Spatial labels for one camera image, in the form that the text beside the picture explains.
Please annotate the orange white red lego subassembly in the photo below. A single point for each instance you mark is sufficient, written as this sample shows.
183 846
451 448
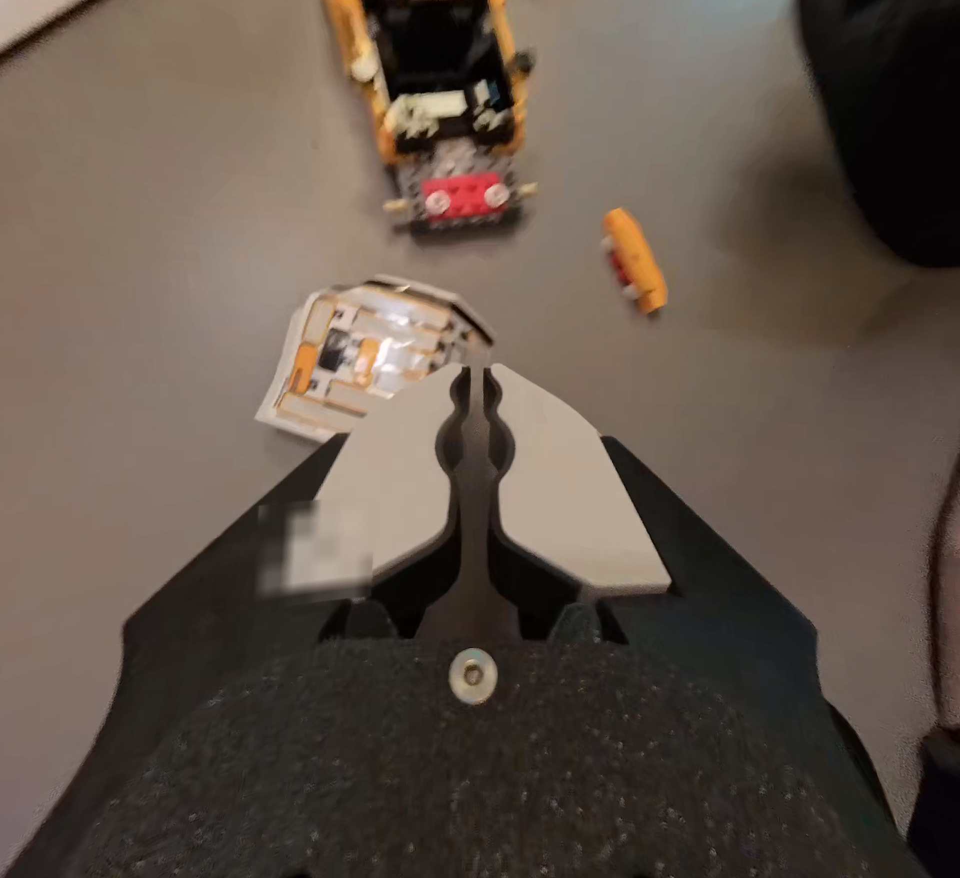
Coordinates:
637 263

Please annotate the yellow lego car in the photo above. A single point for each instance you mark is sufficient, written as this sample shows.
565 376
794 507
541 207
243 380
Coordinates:
435 53

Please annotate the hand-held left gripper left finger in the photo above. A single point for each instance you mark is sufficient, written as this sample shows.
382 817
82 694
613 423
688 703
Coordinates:
397 458

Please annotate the beige shirt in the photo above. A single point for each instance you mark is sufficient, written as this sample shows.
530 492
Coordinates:
951 593

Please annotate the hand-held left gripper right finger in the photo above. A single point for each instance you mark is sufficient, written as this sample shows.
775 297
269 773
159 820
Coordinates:
577 511

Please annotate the lego sticker sheet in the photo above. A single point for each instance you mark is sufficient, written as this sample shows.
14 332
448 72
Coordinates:
360 353

